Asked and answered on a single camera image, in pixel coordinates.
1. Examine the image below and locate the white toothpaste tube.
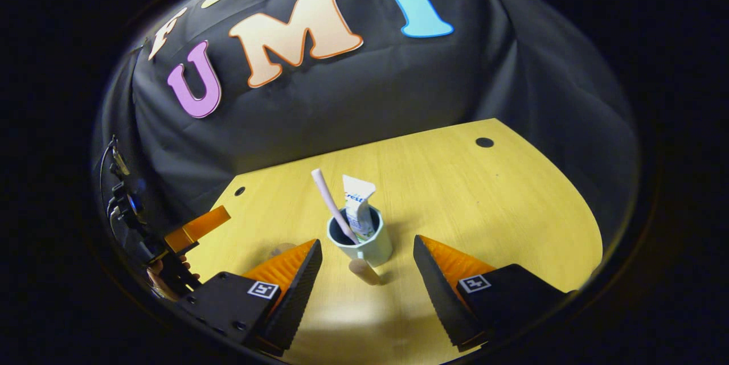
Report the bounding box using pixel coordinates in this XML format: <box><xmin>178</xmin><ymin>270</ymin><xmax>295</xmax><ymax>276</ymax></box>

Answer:
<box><xmin>342</xmin><ymin>175</ymin><xmax>377</xmax><ymax>240</ymax></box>

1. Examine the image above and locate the pale pink toothbrush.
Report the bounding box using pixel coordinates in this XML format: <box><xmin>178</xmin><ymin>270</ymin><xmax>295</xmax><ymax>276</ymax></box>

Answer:
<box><xmin>311</xmin><ymin>169</ymin><xmax>359</xmax><ymax>245</ymax></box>

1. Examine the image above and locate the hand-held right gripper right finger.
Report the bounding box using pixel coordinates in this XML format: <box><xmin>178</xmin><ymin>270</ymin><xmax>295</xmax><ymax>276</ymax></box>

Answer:
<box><xmin>412</xmin><ymin>234</ymin><xmax>573</xmax><ymax>352</ymax></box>

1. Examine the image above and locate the yellow wooden desktop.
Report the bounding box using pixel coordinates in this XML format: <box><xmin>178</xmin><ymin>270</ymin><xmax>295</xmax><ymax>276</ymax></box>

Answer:
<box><xmin>182</xmin><ymin>118</ymin><xmax>603</xmax><ymax>365</ymax></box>

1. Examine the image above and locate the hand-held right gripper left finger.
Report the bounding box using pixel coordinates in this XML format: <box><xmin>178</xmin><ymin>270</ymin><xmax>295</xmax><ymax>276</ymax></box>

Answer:
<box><xmin>177</xmin><ymin>239</ymin><xmax>323</xmax><ymax>354</ymax></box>

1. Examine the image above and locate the black backdrop cloth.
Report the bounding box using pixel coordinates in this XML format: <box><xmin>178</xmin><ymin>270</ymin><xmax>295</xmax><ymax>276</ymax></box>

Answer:
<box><xmin>94</xmin><ymin>0</ymin><xmax>641</xmax><ymax>252</ymax></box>

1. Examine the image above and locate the pale green cup wooden handle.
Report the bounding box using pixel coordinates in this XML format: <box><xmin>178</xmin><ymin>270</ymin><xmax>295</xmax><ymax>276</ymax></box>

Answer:
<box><xmin>326</xmin><ymin>206</ymin><xmax>394</xmax><ymax>286</ymax></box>

